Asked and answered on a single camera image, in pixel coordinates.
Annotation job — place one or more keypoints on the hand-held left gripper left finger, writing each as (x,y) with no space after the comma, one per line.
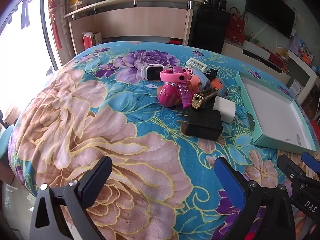
(97,180)

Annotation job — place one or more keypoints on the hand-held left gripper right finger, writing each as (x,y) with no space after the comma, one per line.
(228,182)

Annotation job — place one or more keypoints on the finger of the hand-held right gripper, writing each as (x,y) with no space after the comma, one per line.
(311,161)
(291,172)

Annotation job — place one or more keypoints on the black power adapter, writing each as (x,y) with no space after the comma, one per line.
(205,125)

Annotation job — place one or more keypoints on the teal box with white inside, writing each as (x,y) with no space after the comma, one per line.
(270,110)

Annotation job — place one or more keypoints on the white plug charger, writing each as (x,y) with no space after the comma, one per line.
(225,107)

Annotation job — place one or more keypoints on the gold and black lighter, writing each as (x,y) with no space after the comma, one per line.
(202,97)

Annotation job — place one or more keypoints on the orange and blue toy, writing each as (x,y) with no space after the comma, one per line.
(201,80)

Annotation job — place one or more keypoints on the pink toy figure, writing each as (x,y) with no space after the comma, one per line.
(166,93)

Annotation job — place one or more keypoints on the black toy car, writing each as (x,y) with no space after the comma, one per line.
(211,73)

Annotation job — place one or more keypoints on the white smartwatch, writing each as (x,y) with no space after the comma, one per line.
(150,72)

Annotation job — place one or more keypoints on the pink smartwatch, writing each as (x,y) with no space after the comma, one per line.
(172,76)

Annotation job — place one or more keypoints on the white hair claw clip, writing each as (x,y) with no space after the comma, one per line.
(197,65)

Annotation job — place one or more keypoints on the floral teal blanket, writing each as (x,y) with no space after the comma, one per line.
(75,130)

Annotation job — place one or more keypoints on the white printed carton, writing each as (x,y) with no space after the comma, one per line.
(297,87)

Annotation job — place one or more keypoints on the white desk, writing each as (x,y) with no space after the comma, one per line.
(308,72)

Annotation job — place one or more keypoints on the red flat gift box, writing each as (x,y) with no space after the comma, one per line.
(277,59)

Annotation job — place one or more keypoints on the white television stand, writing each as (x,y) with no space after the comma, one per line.
(250,62)

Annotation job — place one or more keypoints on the purple basket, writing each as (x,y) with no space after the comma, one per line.
(296,45)

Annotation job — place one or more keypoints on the white flat box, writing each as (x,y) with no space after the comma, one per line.
(257,50)

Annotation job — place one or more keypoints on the red paper bag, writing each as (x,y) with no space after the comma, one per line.
(87,42)

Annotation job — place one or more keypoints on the beige paper bag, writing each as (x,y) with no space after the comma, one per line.
(98,38)

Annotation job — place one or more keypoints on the small red box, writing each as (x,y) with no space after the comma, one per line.
(176,41)

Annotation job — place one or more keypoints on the black water dispenser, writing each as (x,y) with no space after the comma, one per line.
(210,30)

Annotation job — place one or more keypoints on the wooden bar counter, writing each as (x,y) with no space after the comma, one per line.
(140,22)

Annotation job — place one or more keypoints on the red hanging ornament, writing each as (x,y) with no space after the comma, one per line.
(55,17)

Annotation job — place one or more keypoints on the container with yellow lid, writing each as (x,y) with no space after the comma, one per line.
(77,2)

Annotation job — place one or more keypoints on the black wall television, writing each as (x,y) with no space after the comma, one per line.
(270,12)

